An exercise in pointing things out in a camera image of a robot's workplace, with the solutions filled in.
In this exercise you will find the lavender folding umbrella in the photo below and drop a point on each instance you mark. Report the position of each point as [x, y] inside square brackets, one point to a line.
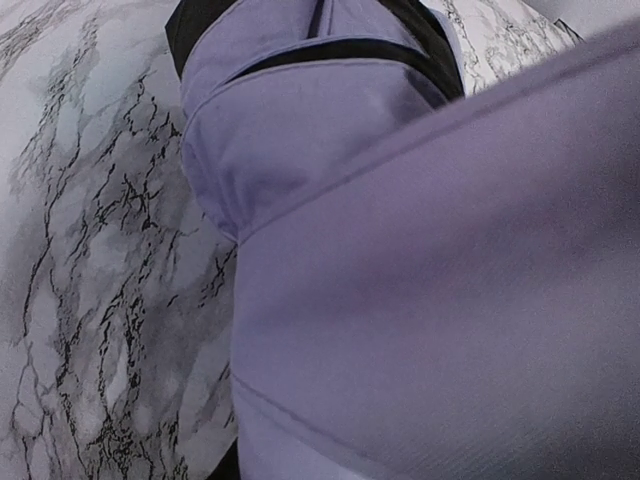
[428, 285]

